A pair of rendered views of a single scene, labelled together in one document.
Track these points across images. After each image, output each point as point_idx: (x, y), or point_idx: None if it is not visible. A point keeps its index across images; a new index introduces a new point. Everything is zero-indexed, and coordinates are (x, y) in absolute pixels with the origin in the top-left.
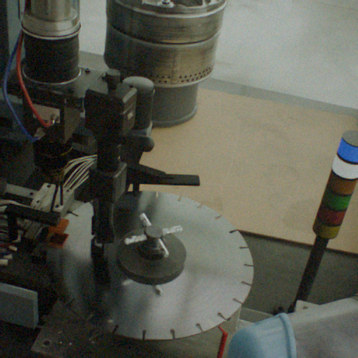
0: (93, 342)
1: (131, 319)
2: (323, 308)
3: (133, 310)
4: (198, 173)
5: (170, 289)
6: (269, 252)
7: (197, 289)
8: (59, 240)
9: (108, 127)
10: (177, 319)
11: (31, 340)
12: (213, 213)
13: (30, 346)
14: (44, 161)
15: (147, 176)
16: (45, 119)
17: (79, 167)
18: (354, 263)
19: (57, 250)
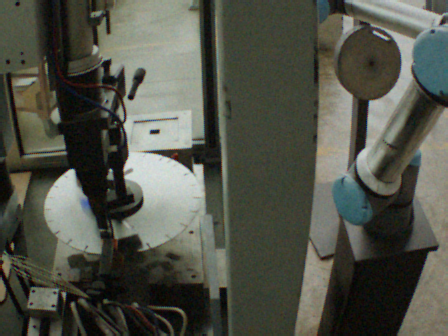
0: (179, 253)
1: (184, 193)
2: None
3: (175, 194)
4: None
5: (146, 183)
6: (34, 217)
7: (141, 172)
8: (120, 248)
9: (123, 91)
10: (173, 174)
11: (166, 327)
12: (61, 179)
13: (172, 325)
14: (106, 182)
15: (17, 231)
16: (105, 134)
17: (21, 265)
18: (37, 179)
19: (132, 246)
